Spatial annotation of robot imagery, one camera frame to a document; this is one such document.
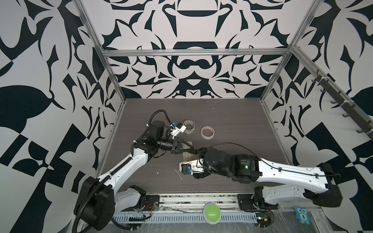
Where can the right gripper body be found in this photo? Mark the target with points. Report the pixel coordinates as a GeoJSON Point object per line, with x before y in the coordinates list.
{"type": "Point", "coordinates": [209, 167]}

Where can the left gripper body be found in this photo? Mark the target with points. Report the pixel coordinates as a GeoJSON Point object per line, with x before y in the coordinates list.
{"type": "Point", "coordinates": [165, 144]}

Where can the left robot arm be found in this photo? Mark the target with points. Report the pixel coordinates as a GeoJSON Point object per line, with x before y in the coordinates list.
{"type": "Point", "coordinates": [100, 199]}

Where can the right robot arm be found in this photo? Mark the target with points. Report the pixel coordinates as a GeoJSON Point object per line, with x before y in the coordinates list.
{"type": "Point", "coordinates": [293, 183]}

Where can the clear tape roll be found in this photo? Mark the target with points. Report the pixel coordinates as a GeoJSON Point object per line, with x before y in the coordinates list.
{"type": "Point", "coordinates": [190, 126]}

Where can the beige masking tape roll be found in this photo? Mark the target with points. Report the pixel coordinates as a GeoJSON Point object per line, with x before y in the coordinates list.
{"type": "Point", "coordinates": [207, 132]}

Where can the green push button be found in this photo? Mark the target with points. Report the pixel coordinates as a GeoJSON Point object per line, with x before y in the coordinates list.
{"type": "Point", "coordinates": [212, 213]}

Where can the small electronics board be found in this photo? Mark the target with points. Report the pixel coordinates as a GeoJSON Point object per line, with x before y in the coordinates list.
{"type": "Point", "coordinates": [264, 219]}

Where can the blue owl number tag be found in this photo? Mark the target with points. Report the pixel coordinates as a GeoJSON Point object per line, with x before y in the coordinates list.
{"type": "Point", "coordinates": [302, 215]}

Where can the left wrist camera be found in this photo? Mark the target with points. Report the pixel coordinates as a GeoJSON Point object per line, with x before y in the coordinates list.
{"type": "Point", "coordinates": [177, 128]}

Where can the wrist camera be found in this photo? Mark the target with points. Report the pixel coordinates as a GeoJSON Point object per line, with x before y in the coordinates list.
{"type": "Point", "coordinates": [191, 167]}
{"type": "Point", "coordinates": [177, 128]}

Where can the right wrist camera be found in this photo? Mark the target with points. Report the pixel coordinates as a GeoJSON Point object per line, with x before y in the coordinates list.
{"type": "Point", "coordinates": [191, 167]}

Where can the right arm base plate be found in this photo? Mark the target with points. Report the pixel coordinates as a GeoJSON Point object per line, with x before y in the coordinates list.
{"type": "Point", "coordinates": [247, 201]}

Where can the white slotted cable duct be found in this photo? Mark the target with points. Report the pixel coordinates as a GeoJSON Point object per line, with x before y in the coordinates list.
{"type": "Point", "coordinates": [229, 217]}

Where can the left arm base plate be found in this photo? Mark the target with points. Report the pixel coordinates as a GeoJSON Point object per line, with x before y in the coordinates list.
{"type": "Point", "coordinates": [146, 203]}

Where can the black wall hook rail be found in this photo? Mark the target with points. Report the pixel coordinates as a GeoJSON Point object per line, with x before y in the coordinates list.
{"type": "Point", "coordinates": [350, 107]}

